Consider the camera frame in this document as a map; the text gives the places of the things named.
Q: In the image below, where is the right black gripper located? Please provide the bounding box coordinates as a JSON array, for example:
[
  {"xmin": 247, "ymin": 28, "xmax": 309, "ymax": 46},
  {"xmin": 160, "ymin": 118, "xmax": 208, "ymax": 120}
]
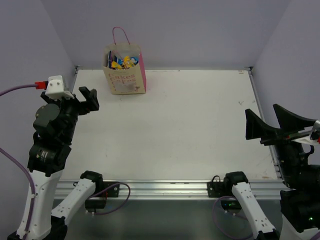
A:
[{"xmin": 247, "ymin": 102, "xmax": 320, "ymax": 189}]

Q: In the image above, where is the pink beige paper bag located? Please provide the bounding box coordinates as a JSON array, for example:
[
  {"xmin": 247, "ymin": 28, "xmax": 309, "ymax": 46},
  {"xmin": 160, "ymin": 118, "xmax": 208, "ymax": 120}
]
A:
[{"xmin": 102, "ymin": 26, "xmax": 147, "ymax": 95}]

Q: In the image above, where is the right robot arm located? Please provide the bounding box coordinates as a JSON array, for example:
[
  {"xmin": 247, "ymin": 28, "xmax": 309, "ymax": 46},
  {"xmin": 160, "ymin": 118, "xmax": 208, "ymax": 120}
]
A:
[{"xmin": 222, "ymin": 104, "xmax": 320, "ymax": 240}]

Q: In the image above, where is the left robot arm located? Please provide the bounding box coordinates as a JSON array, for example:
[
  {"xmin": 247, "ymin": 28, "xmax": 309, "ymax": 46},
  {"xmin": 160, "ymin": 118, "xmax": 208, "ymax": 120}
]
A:
[{"xmin": 5, "ymin": 86, "xmax": 104, "ymax": 240}]

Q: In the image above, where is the blue snack packet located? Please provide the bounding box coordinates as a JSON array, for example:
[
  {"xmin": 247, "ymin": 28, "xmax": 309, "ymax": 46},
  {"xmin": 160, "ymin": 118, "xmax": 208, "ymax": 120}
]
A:
[{"xmin": 107, "ymin": 51, "xmax": 113, "ymax": 69}]

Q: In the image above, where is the yellow snack packet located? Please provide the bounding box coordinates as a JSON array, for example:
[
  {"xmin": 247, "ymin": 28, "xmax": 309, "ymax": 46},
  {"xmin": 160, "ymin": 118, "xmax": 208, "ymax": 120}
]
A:
[{"xmin": 111, "ymin": 56, "xmax": 136, "ymax": 70}]

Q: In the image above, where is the right black controller box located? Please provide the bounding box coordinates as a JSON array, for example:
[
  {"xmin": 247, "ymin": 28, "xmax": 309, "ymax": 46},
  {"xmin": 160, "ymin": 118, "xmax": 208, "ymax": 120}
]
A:
[{"xmin": 220, "ymin": 197, "xmax": 242, "ymax": 211}]

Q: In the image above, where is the black controller box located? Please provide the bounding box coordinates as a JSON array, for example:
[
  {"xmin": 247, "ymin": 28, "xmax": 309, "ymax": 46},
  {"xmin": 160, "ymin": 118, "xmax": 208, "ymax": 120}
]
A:
[
  {"xmin": 220, "ymin": 197, "xmax": 242, "ymax": 211},
  {"xmin": 84, "ymin": 197, "xmax": 107, "ymax": 212}
]

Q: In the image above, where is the left black controller box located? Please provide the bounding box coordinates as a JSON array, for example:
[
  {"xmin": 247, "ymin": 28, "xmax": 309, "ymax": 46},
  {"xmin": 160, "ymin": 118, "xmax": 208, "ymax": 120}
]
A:
[{"xmin": 84, "ymin": 197, "xmax": 107, "ymax": 212}]

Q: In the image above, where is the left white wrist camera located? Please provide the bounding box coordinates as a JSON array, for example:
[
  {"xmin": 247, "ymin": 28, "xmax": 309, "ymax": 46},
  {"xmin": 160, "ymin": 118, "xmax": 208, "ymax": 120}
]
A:
[{"xmin": 45, "ymin": 75, "xmax": 75, "ymax": 101}]

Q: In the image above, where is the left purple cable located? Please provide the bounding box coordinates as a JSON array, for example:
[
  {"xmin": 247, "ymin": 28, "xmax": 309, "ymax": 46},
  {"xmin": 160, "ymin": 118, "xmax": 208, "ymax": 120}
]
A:
[{"xmin": 0, "ymin": 81, "xmax": 50, "ymax": 235}]

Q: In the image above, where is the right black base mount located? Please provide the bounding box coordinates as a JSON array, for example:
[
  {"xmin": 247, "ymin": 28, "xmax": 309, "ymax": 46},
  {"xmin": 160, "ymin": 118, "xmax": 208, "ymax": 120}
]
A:
[{"xmin": 206, "ymin": 175, "xmax": 234, "ymax": 198}]

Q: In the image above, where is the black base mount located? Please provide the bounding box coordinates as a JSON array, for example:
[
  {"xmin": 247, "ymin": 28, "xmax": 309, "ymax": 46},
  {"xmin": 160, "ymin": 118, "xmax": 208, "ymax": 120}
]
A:
[
  {"xmin": 206, "ymin": 175, "xmax": 234, "ymax": 198},
  {"xmin": 94, "ymin": 181, "xmax": 120, "ymax": 198}
]

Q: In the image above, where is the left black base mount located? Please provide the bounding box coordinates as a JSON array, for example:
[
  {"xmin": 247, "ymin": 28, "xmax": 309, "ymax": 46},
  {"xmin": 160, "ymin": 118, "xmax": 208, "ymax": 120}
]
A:
[{"xmin": 94, "ymin": 181, "xmax": 120, "ymax": 198}]

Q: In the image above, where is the aluminium front rail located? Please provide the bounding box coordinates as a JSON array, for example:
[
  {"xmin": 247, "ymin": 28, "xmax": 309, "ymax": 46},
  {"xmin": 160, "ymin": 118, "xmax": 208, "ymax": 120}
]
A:
[{"xmin": 53, "ymin": 179, "xmax": 286, "ymax": 201}]

